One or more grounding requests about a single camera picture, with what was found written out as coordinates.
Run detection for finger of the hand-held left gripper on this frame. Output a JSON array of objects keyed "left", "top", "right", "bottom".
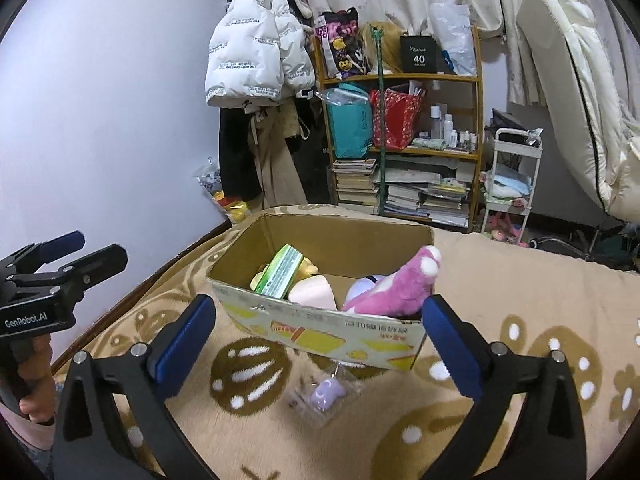
[
  {"left": 20, "top": 244, "right": 128, "bottom": 293},
  {"left": 0, "top": 231, "right": 86, "bottom": 276}
]

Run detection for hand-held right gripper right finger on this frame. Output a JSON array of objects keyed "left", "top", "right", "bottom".
[{"left": 421, "top": 294, "right": 587, "bottom": 480}]

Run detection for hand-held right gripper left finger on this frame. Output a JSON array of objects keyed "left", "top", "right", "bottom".
[{"left": 52, "top": 294, "right": 217, "bottom": 480}]

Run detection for pink plush bunny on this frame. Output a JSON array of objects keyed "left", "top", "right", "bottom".
[{"left": 342, "top": 245, "right": 443, "bottom": 318}]

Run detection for dark purple plush toy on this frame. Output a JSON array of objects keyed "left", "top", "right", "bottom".
[{"left": 341, "top": 274, "right": 387, "bottom": 311}]

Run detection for green tissue packet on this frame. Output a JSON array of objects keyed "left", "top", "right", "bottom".
[{"left": 251, "top": 244, "right": 305, "bottom": 298}]

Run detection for yellow printed cardboard box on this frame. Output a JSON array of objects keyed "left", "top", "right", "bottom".
[{"left": 206, "top": 208, "right": 435, "bottom": 373}]

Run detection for clear packet with purple toy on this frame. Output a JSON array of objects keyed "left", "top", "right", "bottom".
[{"left": 285, "top": 362, "right": 366, "bottom": 428}]

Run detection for pale pink soft pad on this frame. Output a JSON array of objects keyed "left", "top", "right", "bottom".
[{"left": 288, "top": 274, "right": 337, "bottom": 311}]

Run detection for yellow plush toy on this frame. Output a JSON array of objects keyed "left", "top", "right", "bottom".
[{"left": 250, "top": 257, "right": 321, "bottom": 291}]

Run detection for person's left forearm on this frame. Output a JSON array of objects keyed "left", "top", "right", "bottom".
[{"left": 0, "top": 400, "right": 56, "bottom": 453}]

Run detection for person's left hand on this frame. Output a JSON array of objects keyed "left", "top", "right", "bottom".
[{"left": 17, "top": 332, "right": 57, "bottom": 426}]

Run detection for beige patterned blanket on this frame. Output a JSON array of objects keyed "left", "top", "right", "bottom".
[{"left": 50, "top": 205, "right": 640, "bottom": 480}]

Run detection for small pink toy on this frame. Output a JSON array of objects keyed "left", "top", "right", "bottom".
[{"left": 482, "top": 210, "right": 526, "bottom": 246}]

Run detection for plastic bag with yellow contents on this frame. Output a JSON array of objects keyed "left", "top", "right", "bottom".
[{"left": 192, "top": 157, "right": 251, "bottom": 226}]

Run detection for pile of magazines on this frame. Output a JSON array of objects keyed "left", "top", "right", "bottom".
[{"left": 382, "top": 155, "right": 473, "bottom": 226}]

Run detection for folded blue cloth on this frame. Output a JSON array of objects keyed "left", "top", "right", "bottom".
[{"left": 482, "top": 170, "right": 531, "bottom": 198}]

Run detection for black hanging garment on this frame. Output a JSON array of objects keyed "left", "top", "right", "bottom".
[{"left": 217, "top": 105, "right": 263, "bottom": 201}]

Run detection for stack of books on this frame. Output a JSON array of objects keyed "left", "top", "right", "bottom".
[{"left": 332, "top": 158, "right": 381, "bottom": 208}]

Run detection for white trolley cart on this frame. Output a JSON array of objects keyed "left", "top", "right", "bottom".
[{"left": 477, "top": 127, "right": 544, "bottom": 241}]

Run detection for green pole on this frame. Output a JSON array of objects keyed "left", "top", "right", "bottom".
[{"left": 370, "top": 27, "right": 388, "bottom": 216}]

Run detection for beige hanging trousers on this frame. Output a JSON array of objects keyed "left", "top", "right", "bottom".
[{"left": 247, "top": 105, "right": 311, "bottom": 208}]

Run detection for group of small bottles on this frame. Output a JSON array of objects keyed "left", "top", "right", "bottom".
[{"left": 420, "top": 104, "right": 478, "bottom": 153}]

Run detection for black pouch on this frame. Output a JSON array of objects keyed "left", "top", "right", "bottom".
[{"left": 484, "top": 109, "right": 531, "bottom": 137}]

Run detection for red patterned bag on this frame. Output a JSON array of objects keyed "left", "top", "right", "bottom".
[{"left": 369, "top": 87, "right": 426, "bottom": 150}]

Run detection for teal bag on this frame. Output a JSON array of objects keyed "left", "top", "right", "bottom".
[{"left": 320, "top": 85, "right": 375, "bottom": 160}]

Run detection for white puffer jacket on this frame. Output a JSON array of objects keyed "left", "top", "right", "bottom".
[{"left": 204, "top": 0, "right": 316, "bottom": 108}]

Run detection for wooden shelf unit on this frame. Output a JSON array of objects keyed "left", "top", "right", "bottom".
[{"left": 312, "top": 25, "right": 486, "bottom": 233}]

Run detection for black box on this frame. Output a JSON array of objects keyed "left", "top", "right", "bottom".
[{"left": 399, "top": 34, "right": 438, "bottom": 75}]

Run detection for blonde wig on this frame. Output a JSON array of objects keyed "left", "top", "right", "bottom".
[{"left": 359, "top": 21, "right": 405, "bottom": 76}]

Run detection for cream mattress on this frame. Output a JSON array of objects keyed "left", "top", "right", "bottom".
[{"left": 515, "top": 0, "right": 640, "bottom": 221}]

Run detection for clear plastic bag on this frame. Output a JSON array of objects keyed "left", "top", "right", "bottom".
[{"left": 429, "top": 2, "right": 478, "bottom": 77}]

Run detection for colourful printed bag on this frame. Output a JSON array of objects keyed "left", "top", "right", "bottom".
[{"left": 314, "top": 7, "right": 368, "bottom": 81}]

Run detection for black metal frame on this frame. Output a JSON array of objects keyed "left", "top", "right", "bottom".
[{"left": 527, "top": 225, "right": 640, "bottom": 273}]

